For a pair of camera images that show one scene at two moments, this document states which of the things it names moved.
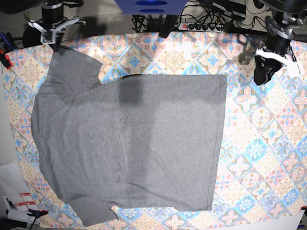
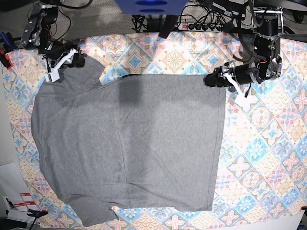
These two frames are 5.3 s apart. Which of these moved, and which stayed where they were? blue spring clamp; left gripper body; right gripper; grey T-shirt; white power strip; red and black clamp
Moved: left gripper body; right gripper
Stayed: blue spring clamp; white power strip; red and black clamp; grey T-shirt
